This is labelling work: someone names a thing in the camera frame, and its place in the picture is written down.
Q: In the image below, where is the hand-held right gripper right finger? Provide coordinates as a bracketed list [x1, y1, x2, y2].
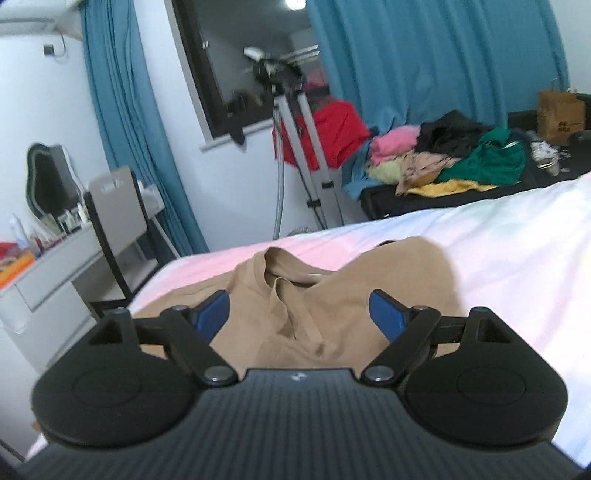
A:
[360, 289, 519, 387]

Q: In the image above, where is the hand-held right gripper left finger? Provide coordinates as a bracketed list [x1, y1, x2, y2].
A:
[88, 290, 239, 387]

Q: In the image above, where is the tan printed shirt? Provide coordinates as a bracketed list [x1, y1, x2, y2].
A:
[131, 236, 463, 370]

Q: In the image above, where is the pile of colourful clothes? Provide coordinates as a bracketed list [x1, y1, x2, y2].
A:
[359, 92, 591, 221]

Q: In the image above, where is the pastel tie-dye bed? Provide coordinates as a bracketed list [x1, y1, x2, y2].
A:
[25, 170, 591, 464]

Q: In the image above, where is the beige and black chair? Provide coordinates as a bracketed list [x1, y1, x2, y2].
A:
[83, 166, 182, 320]

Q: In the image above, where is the yellow garment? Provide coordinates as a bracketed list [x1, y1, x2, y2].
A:
[406, 179, 498, 198]

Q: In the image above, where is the blue garment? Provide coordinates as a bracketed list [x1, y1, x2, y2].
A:
[342, 141, 385, 202]

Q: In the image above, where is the pale yellow-green garment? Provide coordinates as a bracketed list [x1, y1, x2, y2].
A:
[365, 159, 406, 184]

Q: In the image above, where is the beige garment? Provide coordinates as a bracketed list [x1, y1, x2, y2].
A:
[394, 152, 463, 195]

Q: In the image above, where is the white dressing table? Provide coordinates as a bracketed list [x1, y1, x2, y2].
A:
[0, 185, 165, 374]

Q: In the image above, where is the pink garment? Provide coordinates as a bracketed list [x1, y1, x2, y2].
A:
[369, 126, 422, 165]

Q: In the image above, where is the row of cosmetic bottles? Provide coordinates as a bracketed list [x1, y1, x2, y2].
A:
[30, 203, 94, 251]

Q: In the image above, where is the silver tripod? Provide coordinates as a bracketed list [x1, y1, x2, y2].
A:
[272, 83, 345, 230]

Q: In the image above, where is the red cloth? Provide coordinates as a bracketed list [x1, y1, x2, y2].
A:
[272, 99, 371, 169]

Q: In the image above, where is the black garment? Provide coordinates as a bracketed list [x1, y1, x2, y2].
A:
[416, 111, 498, 156]

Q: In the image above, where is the narrow blue curtain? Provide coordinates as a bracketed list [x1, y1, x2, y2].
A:
[79, 0, 211, 256]

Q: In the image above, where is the orange box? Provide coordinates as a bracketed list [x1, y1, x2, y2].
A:
[0, 250, 37, 292]

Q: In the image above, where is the wavy white-framed mirror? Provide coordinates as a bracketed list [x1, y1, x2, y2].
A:
[25, 143, 87, 223]

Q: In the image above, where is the white spray bottle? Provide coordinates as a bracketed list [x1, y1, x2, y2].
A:
[10, 213, 30, 253]

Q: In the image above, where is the white shoe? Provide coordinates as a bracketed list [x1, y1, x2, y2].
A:
[529, 140, 563, 177]

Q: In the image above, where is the dark framed window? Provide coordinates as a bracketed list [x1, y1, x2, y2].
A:
[165, 0, 326, 140]

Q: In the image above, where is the wide blue curtain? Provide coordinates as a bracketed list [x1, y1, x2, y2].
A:
[307, 0, 571, 145]

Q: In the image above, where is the brown paper bag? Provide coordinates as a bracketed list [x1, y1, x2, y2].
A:
[537, 78, 587, 147]

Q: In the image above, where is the white air conditioner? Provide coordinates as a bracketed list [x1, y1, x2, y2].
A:
[0, 0, 87, 36]

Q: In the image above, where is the camera on tripod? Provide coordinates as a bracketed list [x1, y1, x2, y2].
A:
[243, 45, 306, 94]

